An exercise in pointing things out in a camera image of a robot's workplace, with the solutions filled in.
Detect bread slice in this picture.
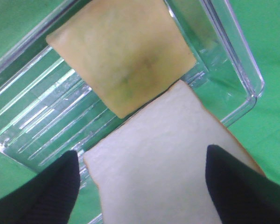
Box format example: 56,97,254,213
84,80,262,224

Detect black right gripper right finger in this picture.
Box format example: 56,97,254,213
205,145,280,224

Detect right clear plastic tray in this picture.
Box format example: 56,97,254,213
0,0,266,224

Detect green tablecloth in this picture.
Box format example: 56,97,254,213
0,0,280,199

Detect yellow cheese slice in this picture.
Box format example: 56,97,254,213
46,0,196,118

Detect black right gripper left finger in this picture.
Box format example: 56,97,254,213
0,150,80,224

